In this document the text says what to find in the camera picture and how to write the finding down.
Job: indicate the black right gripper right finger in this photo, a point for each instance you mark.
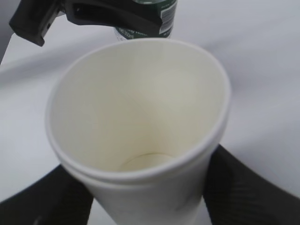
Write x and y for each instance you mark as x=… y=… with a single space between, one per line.
x=236 y=195

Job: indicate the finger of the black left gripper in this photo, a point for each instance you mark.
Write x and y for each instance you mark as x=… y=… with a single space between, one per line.
x=112 y=13

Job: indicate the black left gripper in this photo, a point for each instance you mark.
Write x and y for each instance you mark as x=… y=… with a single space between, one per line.
x=33 y=18

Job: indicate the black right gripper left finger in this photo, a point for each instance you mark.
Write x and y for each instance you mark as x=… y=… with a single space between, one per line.
x=55 y=199

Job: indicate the clear green-label water bottle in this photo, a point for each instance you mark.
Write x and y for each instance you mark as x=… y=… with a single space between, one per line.
x=162 y=11

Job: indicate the white paper cup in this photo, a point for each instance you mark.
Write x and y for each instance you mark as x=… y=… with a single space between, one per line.
x=137 y=123

